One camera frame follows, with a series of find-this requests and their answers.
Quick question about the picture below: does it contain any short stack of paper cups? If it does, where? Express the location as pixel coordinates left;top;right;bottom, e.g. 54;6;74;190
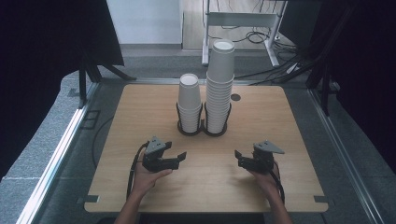
177;73;203;133

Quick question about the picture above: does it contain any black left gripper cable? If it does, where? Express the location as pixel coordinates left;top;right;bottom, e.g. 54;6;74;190
125;141;150;200

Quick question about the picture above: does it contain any person's left hand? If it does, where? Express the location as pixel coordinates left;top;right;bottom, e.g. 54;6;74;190
132;161;174;199

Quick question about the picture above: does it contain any tall stack of paper cups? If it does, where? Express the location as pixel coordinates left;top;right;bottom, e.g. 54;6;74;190
205;38;236;134

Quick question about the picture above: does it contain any tangle of black floor cables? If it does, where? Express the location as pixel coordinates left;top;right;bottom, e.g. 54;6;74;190
214;24;302;86

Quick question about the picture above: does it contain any black metal stand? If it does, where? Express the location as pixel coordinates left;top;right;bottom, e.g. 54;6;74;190
304;46;344;118
78;52;138;110

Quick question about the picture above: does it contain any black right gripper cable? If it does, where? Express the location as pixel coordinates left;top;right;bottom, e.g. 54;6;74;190
269;161;286;204

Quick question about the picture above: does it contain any white metal desk frame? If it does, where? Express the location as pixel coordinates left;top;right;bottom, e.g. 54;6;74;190
201;0;289;68

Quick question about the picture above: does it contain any thin black floor cable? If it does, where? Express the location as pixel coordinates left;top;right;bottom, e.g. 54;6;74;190
92;115;115;169

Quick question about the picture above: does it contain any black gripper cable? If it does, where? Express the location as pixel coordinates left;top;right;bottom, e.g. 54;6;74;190
269;161;286;204
125;141;150;200

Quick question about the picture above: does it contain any aluminium floor rail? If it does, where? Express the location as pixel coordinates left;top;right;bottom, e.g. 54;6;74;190
306;88;387;224
124;77;260;86
15;82;101;224

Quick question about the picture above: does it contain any person's right hand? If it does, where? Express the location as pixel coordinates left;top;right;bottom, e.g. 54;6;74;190
248;167;281;200

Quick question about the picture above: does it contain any black wire cup holder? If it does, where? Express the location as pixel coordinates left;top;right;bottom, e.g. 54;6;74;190
176;101;233;138

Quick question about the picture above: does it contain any black curtain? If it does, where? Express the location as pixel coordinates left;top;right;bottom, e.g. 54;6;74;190
311;0;396;175
0;0;125;181

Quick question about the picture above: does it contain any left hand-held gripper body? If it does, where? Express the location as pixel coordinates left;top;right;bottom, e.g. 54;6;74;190
142;135;180;173

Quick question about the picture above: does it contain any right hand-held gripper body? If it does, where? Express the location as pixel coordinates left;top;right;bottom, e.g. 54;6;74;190
244;139;286;175

